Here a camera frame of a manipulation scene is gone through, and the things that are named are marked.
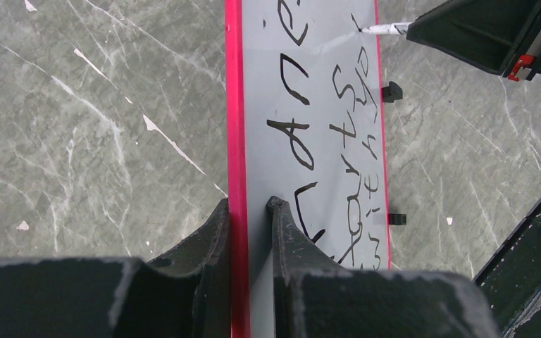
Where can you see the black whiteboard marker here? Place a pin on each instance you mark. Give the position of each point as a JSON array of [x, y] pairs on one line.
[[387, 29]]

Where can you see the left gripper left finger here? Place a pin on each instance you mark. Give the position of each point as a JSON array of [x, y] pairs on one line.
[[184, 292]]

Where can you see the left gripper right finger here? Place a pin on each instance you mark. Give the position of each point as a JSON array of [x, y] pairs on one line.
[[316, 297]]

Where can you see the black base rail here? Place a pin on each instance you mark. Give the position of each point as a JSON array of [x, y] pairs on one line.
[[511, 279]]

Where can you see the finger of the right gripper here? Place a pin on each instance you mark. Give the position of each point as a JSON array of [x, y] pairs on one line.
[[481, 33]]

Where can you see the pink-framed whiteboard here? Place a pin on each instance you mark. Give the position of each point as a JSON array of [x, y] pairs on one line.
[[305, 124]]

